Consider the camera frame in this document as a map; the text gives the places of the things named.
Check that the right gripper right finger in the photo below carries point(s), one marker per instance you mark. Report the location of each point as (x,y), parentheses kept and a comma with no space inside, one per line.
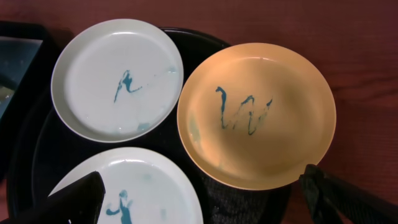
(328,196)

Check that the white plate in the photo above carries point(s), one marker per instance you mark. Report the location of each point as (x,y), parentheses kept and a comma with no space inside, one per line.
(142,186)
(117,80)

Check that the yellow plate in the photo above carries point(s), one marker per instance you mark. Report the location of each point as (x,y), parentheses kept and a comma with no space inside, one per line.
(253,116)

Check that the round black serving tray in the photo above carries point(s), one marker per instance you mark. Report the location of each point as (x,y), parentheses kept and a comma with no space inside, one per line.
(45,150)

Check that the rectangular black water tray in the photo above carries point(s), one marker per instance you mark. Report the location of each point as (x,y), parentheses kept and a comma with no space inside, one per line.
(28,55)

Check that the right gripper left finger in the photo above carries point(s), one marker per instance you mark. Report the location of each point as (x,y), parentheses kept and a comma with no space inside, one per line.
(78,202)

